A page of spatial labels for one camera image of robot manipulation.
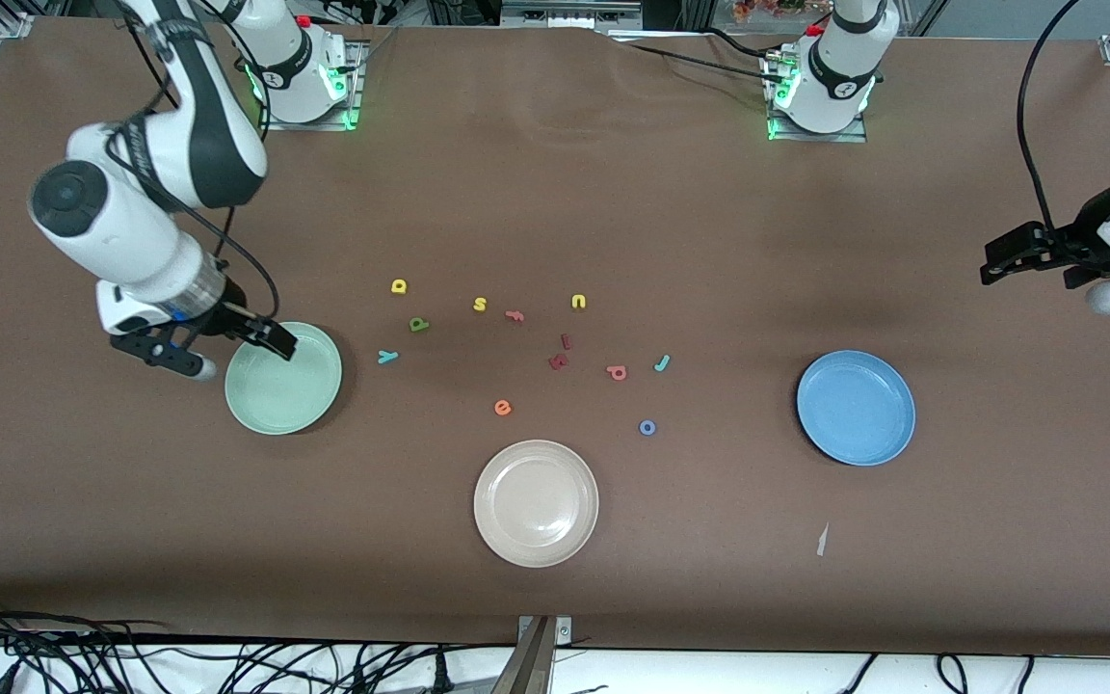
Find pale green plate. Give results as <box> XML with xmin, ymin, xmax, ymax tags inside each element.
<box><xmin>225</xmin><ymin>321</ymin><xmax>343</xmax><ymax>436</ymax></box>

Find blue plate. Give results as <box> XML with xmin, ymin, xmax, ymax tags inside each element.
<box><xmin>797</xmin><ymin>350</ymin><xmax>916</xmax><ymax>467</ymax></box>

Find beige plate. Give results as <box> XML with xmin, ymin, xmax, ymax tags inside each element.
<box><xmin>473</xmin><ymin>440</ymin><xmax>600</xmax><ymax>569</ymax></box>

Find brown table cover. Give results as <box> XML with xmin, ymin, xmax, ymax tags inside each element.
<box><xmin>0</xmin><ymin>14</ymin><xmax>1110</xmax><ymax>661</ymax></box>

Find orange artificial flowers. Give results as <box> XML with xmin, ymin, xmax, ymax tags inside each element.
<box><xmin>733</xmin><ymin>0</ymin><xmax>831</xmax><ymax>22</ymax></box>

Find grey metal box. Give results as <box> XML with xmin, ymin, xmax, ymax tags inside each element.
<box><xmin>500</xmin><ymin>0</ymin><xmax>645</xmax><ymax>30</ymax></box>

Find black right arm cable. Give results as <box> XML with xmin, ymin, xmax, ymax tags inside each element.
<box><xmin>107</xmin><ymin>0</ymin><xmax>281</xmax><ymax>329</ymax></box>

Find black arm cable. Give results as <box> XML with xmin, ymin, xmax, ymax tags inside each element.
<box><xmin>107</xmin><ymin>0</ymin><xmax>281</xmax><ymax>329</ymax></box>
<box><xmin>1016</xmin><ymin>0</ymin><xmax>1086</xmax><ymax>232</ymax></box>

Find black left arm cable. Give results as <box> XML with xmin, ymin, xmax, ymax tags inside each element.
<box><xmin>1016</xmin><ymin>0</ymin><xmax>1086</xmax><ymax>232</ymax></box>

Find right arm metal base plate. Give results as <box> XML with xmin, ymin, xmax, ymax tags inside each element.
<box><xmin>258</xmin><ymin>39</ymin><xmax>363</xmax><ymax>131</ymax></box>

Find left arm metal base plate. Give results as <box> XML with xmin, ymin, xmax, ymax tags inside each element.
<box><xmin>767</xmin><ymin>53</ymin><xmax>869</xmax><ymax>144</ymax></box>

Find tangled black cable bundle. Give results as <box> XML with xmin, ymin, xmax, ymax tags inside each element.
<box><xmin>0</xmin><ymin>598</ymin><xmax>517</xmax><ymax>694</ymax></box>

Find thin black table cable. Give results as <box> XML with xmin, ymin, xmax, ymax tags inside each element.
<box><xmin>613</xmin><ymin>40</ymin><xmax>782</xmax><ymax>83</ymax></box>
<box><xmin>700</xmin><ymin>27</ymin><xmax>787</xmax><ymax>61</ymax></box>

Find metal mount bracket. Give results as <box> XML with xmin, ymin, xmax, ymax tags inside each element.
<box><xmin>492</xmin><ymin>615</ymin><xmax>573</xmax><ymax>694</ymax></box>

